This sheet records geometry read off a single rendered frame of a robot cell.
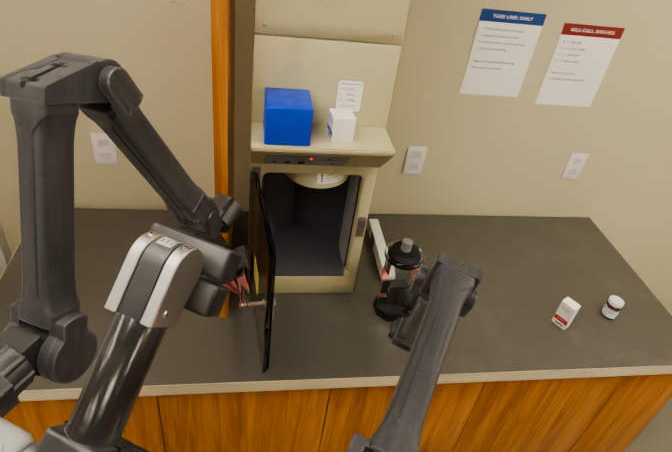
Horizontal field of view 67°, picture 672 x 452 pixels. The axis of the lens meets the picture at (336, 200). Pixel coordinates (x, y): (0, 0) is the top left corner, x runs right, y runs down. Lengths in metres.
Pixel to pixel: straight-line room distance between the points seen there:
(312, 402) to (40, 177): 1.02
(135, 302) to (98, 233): 1.33
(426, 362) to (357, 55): 0.68
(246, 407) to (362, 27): 1.02
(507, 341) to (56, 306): 1.21
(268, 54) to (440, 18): 0.68
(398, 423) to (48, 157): 0.55
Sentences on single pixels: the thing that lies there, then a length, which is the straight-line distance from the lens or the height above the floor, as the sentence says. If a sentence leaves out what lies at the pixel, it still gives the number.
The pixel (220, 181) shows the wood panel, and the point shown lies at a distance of 1.19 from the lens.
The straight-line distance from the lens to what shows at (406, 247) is 1.38.
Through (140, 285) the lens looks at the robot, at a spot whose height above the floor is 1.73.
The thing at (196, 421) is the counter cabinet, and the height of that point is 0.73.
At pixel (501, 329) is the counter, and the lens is 1.64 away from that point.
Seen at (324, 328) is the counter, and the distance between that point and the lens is 1.48.
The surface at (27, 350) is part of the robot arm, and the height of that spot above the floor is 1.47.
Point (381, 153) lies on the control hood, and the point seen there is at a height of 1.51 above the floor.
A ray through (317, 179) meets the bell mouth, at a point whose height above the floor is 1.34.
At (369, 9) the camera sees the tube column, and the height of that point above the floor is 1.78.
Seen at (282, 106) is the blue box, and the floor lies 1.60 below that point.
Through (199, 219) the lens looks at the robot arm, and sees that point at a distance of 1.00.
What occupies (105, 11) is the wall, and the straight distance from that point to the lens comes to 1.62.
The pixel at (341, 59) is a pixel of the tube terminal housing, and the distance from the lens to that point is 1.16.
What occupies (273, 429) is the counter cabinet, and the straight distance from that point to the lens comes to 1.62.
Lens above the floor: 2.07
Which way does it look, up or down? 36 degrees down
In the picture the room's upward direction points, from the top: 8 degrees clockwise
